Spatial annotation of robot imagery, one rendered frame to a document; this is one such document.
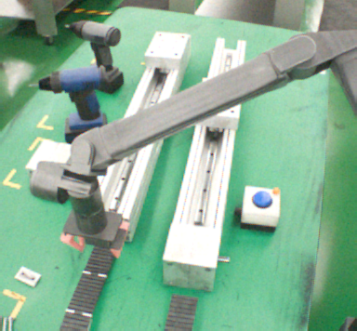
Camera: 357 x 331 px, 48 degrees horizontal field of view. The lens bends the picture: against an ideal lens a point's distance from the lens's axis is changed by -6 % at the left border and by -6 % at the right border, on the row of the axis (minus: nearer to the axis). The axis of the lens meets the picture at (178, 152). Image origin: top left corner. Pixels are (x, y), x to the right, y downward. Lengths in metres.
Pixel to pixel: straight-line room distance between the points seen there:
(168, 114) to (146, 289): 0.38
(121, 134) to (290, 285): 0.47
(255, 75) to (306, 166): 0.52
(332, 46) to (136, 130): 0.34
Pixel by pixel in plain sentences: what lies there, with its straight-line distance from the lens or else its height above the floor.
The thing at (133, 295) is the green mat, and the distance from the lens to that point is 0.88.
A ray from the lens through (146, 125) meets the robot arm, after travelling 0.69.
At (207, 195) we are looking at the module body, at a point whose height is 0.84.
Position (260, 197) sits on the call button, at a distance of 0.94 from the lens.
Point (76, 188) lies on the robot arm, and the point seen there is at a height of 1.03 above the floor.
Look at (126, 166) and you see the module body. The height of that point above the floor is 0.84.
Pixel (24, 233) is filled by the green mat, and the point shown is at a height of 0.78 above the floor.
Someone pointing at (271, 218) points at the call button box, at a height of 0.83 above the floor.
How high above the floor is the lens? 1.55
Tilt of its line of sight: 43 degrees down
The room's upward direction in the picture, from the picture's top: straight up
